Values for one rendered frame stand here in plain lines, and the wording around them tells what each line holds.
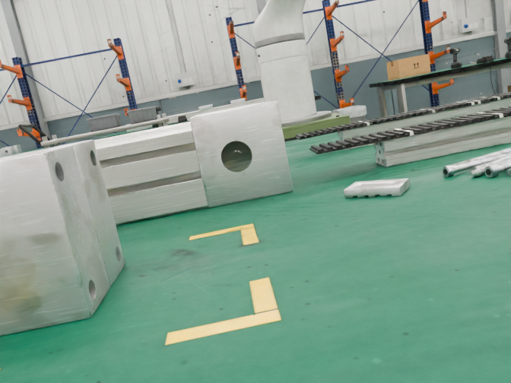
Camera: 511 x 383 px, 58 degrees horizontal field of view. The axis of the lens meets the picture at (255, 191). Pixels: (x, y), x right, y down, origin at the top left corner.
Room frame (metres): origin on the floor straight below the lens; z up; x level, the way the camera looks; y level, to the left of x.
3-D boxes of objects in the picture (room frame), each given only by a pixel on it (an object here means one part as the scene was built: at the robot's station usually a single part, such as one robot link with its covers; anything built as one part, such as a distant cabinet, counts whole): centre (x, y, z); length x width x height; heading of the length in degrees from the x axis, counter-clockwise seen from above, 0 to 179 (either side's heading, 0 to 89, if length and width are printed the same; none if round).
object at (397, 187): (0.40, -0.11, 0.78); 0.05 x 0.03 x 0.01; 56
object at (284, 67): (1.14, -0.12, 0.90); 0.19 x 0.19 x 0.18
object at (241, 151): (0.54, 0.01, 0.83); 0.12 x 0.09 x 0.10; 1
